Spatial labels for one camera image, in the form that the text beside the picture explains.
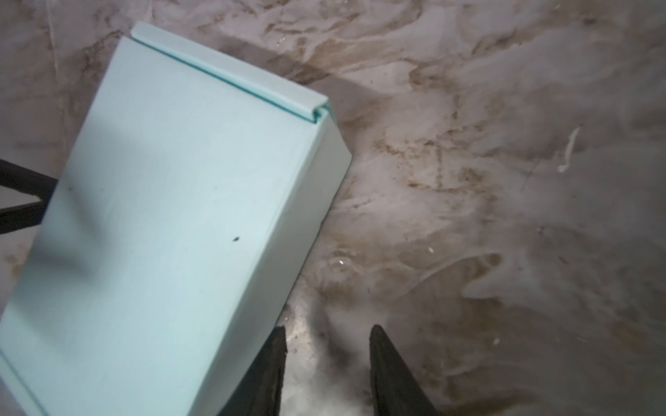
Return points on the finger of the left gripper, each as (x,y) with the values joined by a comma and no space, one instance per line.
(23,180)

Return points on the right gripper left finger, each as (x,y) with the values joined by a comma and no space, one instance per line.
(260,391)

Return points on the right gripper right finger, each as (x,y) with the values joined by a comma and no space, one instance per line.
(394,389)

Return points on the mint paper box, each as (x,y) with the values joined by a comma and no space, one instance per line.
(194,192)

